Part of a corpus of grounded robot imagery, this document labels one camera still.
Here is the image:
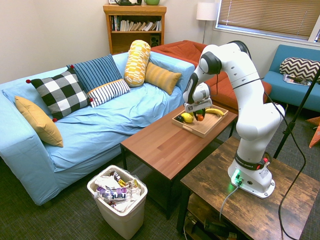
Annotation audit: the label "light blue sofa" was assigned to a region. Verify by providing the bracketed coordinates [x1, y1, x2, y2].
[0, 51, 196, 207]

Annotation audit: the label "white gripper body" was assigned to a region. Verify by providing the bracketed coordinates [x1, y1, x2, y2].
[184, 97, 214, 113]

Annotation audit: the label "orange sofa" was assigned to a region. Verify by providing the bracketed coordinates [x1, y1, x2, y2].
[150, 39, 273, 115]

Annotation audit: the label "beige trash bin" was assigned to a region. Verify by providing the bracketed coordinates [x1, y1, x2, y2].
[86, 164, 149, 240]

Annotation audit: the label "wooden window blinds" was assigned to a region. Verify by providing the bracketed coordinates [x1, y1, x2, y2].
[216, 0, 320, 42]

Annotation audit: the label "white navy striped pillow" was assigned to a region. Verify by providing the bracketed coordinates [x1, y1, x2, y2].
[86, 78, 131, 109]

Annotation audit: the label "light wooden tray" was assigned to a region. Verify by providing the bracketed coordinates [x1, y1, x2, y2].
[171, 104, 230, 139]

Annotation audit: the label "white floor lamp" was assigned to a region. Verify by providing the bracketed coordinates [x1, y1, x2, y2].
[196, 2, 220, 45]

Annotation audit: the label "blue striped pillow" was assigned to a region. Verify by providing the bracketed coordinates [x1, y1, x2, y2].
[66, 53, 124, 94]

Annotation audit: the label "black white checkered pillow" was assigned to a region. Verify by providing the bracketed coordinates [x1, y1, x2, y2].
[25, 64, 94, 123]

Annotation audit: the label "row of paperback books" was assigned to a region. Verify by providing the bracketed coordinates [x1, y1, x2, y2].
[110, 15, 163, 32]

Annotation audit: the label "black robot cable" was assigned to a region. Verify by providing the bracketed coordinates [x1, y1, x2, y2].
[214, 41, 307, 240]

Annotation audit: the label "wooden bookshelf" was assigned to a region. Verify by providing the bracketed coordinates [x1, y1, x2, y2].
[102, 4, 168, 56]

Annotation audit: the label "orange fabric object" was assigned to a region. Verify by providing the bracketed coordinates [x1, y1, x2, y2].
[306, 116, 320, 149]

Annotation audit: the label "black white chevron pillow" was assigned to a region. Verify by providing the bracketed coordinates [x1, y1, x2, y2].
[279, 56, 320, 83]

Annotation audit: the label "magazine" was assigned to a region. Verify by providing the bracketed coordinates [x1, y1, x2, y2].
[282, 73, 313, 87]

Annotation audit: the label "yellow banana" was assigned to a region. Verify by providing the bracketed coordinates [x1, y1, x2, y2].
[204, 107, 225, 118]

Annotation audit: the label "red-brown wooden coffee table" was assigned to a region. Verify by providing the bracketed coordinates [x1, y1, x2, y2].
[119, 104, 239, 221]

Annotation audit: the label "yellow patterned bolster pillow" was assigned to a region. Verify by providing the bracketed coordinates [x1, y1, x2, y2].
[123, 39, 152, 88]

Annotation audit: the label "rustic dark wooden table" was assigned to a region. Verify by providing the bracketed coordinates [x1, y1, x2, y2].
[176, 136, 320, 240]

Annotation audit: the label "black device under table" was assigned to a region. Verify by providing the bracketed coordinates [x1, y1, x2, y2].
[203, 219, 230, 235]

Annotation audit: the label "striped mustard pillow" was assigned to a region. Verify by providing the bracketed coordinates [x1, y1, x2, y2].
[144, 61, 183, 96]

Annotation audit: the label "yellow lemon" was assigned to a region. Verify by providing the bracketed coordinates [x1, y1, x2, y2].
[180, 112, 195, 124]

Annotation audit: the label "plain mustard pillow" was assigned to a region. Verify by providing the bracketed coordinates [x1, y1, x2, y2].
[14, 95, 64, 148]

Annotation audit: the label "grey base cable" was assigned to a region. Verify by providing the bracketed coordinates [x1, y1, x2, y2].
[218, 183, 241, 222]

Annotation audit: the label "clear plastic water bottle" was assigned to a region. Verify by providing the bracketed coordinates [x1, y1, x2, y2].
[94, 186, 133, 202]

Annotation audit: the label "teal sofa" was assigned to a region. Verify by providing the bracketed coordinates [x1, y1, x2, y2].
[263, 44, 320, 113]

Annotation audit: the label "crumpled white paper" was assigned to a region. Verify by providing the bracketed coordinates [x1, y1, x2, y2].
[94, 174, 118, 188]

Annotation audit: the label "black camera stand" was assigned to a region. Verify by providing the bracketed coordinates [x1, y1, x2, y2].
[273, 76, 320, 160]

